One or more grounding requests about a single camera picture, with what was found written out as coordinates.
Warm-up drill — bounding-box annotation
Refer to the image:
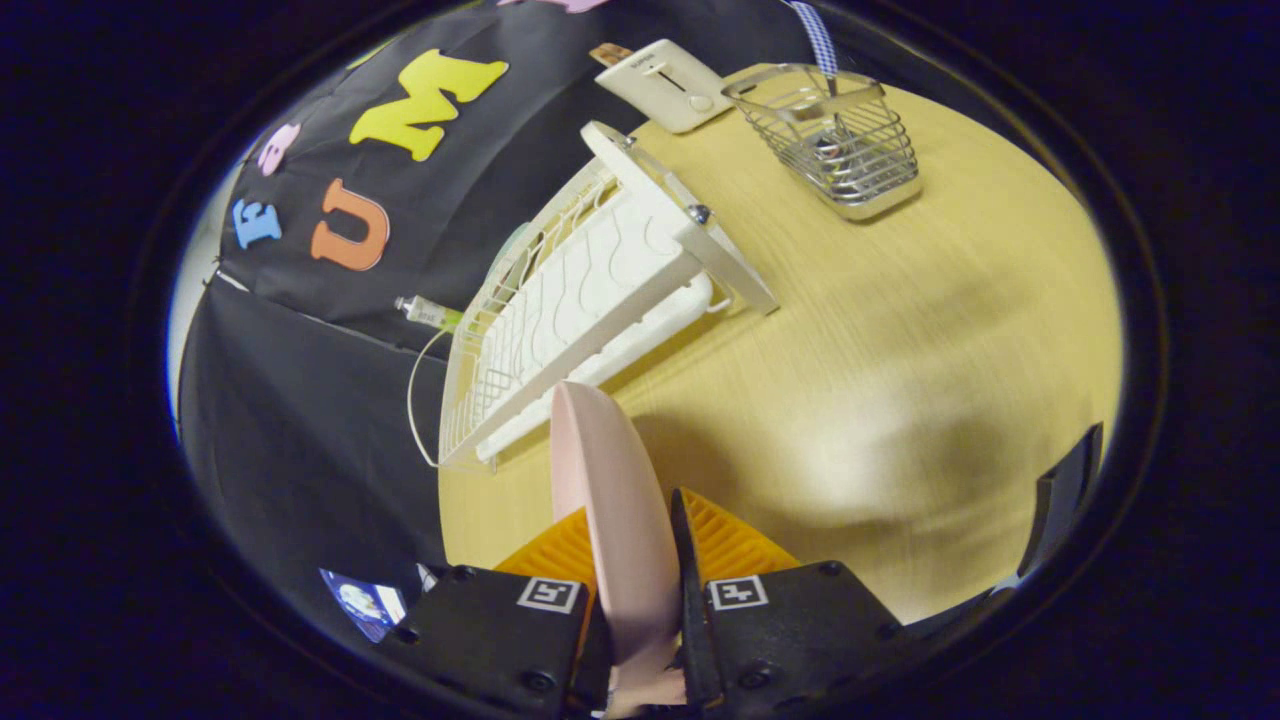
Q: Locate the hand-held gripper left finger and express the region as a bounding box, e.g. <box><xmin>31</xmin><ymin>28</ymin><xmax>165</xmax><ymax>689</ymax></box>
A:
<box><xmin>375</xmin><ymin>507</ymin><xmax>613</xmax><ymax>717</ymax></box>

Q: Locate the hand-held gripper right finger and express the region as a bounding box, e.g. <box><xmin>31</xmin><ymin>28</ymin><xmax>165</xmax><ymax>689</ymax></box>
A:
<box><xmin>668</xmin><ymin>487</ymin><xmax>906</xmax><ymax>715</ymax></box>

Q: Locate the pink plate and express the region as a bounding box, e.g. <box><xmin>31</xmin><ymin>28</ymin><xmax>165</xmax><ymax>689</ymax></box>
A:
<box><xmin>550</xmin><ymin>380</ymin><xmax>691</xmax><ymax>719</ymax></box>

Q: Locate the white dish rack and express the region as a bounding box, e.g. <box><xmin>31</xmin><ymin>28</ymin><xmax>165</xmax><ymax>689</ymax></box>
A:
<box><xmin>407</xmin><ymin>120</ymin><xmax>781</xmax><ymax>473</ymax></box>

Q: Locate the silver wire basket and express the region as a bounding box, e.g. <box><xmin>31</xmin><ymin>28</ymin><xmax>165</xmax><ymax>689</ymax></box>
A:
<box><xmin>722</xmin><ymin>63</ymin><xmax>923</xmax><ymax>222</ymax></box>

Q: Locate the spoon with blue checked handle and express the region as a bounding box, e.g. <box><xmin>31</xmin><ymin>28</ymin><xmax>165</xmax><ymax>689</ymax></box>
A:
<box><xmin>790</xmin><ymin>0</ymin><xmax>849</xmax><ymax>166</ymax></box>

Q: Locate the blue printed object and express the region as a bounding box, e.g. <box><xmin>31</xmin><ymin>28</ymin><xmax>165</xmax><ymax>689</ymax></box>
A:
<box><xmin>320</xmin><ymin>568</ymin><xmax>407</xmax><ymax>643</ymax></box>

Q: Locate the clear bottle with green liquid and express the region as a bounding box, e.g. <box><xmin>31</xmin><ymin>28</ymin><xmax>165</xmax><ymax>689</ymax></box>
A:
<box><xmin>395</xmin><ymin>295</ymin><xmax>466</xmax><ymax>333</ymax></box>

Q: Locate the dark flat object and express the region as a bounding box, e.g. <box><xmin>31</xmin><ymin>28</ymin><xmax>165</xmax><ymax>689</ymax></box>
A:
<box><xmin>1018</xmin><ymin>422</ymin><xmax>1105</xmax><ymax>578</ymax></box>

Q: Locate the white toaster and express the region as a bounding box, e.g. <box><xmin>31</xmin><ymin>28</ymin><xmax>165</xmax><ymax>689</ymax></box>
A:
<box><xmin>595</xmin><ymin>38</ymin><xmax>746</xmax><ymax>135</ymax></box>

